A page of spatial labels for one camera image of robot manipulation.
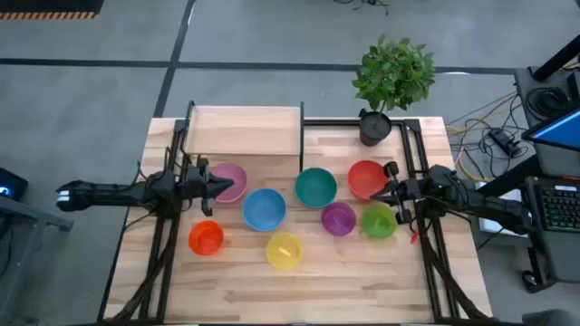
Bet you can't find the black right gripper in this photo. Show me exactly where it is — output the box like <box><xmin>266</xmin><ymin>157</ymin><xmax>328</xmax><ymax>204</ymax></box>
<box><xmin>370</xmin><ymin>161</ymin><xmax>430</xmax><ymax>225</ymax></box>

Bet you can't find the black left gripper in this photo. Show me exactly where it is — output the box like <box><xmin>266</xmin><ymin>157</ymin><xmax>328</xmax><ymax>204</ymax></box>
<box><xmin>179</xmin><ymin>157</ymin><xmax>236</xmax><ymax>217</ymax></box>

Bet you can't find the large pink bowl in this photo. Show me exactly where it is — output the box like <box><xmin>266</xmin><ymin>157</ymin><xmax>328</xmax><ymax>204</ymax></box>
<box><xmin>209</xmin><ymin>162</ymin><xmax>249</xmax><ymax>204</ymax></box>

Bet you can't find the small green bowl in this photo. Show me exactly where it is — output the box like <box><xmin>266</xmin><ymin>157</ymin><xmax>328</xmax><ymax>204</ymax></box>
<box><xmin>361</xmin><ymin>204</ymin><xmax>399</xmax><ymax>240</ymax></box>

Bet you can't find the large red bowl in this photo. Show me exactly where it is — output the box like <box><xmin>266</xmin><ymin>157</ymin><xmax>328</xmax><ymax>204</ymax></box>
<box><xmin>347</xmin><ymin>159</ymin><xmax>391</xmax><ymax>201</ymax></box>

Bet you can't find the large blue bowl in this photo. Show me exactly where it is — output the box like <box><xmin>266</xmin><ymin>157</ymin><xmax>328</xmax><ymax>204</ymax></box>
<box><xmin>242</xmin><ymin>187</ymin><xmax>288</xmax><ymax>233</ymax></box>

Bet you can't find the small orange bowl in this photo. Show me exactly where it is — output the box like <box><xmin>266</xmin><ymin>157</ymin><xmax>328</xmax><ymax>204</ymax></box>
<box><xmin>188</xmin><ymin>219</ymin><xmax>226</xmax><ymax>257</ymax></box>

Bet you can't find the small purple bowl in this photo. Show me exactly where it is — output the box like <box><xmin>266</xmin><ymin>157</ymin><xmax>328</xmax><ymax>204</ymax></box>
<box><xmin>320</xmin><ymin>201</ymin><xmax>357</xmax><ymax>237</ymax></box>

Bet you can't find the large teal bowl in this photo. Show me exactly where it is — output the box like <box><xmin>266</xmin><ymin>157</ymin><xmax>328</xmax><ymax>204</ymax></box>
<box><xmin>295</xmin><ymin>167</ymin><xmax>339</xmax><ymax>209</ymax></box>

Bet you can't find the small yellow bowl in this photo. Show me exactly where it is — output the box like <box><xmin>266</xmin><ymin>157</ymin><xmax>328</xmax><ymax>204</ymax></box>
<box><xmin>266</xmin><ymin>232</ymin><xmax>304</xmax><ymax>272</ymax></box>

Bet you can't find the wooden shelf with black legs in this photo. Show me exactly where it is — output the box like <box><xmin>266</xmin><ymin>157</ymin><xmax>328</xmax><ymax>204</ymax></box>
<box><xmin>183</xmin><ymin>101</ymin><xmax>305</xmax><ymax>174</ymax></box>

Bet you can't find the black plant pot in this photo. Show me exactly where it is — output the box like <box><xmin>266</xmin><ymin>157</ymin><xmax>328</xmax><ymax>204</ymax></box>
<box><xmin>358</xmin><ymin>108</ymin><xmax>393</xmax><ymax>148</ymax></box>

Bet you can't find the white box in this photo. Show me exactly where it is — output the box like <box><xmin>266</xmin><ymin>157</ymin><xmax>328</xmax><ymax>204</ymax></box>
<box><xmin>474</xmin><ymin>180</ymin><xmax>529</xmax><ymax>237</ymax></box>

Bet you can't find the green leafy plant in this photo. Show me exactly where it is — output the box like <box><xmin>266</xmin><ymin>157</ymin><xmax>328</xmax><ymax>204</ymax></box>
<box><xmin>352</xmin><ymin>34</ymin><xmax>437</xmax><ymax>114</ymax></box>

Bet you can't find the black power strip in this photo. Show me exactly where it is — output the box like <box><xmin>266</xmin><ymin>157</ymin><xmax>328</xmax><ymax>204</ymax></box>
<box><xmin>488</xmin><ymin>128</ymin><xmax>523</xmax><ymax>158</ymax></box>

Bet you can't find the black caster wheel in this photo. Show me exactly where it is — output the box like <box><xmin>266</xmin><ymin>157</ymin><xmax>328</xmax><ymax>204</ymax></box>
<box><xmin>520</xmin><ymin>269</ymin><xmax>541</xmax><ymax>289</ymax></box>

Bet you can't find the black keyboard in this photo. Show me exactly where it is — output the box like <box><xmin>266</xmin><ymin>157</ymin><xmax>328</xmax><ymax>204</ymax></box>
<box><xmin>536</xmin><ymin>183</ymin><xmax>580</xmax><ymax>234</ymax></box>

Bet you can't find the monitor with blue screen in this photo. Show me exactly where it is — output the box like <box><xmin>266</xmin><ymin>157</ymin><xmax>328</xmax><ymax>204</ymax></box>
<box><xmin>520</xmin><ymin>107</ymin><xmax>580</xmax><ymax>153</ymax></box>

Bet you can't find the grey side table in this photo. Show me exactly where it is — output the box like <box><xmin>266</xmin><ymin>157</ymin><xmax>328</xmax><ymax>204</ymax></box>
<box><xmin>0</xmin><ymin>194</ymin><xmax>75</xmax><ymax>326</ymax></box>

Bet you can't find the black device with blue light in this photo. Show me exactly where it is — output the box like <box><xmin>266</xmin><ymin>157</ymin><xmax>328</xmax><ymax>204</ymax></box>
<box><xmin>0</xmin><ymin>167</ymin><xmax>29</xmax><ymax>203</ymax></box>

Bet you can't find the hazard-striped black mat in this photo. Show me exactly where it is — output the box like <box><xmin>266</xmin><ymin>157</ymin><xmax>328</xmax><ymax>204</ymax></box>
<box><xmin>0</xmin><ymin>0</ymin><xmax>105</xmax><ymax>21</ymax></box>

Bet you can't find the yellow floor cable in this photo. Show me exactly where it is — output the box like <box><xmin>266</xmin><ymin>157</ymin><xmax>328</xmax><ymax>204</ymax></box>
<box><xmin>446</xmin><ymin>92</ymin><xmax>518</xmax><ymax>182</ymax></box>

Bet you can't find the black aluminium table frame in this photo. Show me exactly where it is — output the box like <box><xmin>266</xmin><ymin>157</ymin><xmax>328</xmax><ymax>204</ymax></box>
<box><xmin>97</xmin><ymin>100</ymin><xmax>499</xmax><ymax>326</ymax></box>

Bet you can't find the coiled black cable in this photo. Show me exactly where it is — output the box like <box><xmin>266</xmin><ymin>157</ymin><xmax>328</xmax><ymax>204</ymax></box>
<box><xmin>525</xmin><ymin>85</ymin><xmax>575</xmax><ymax>120</ymax></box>

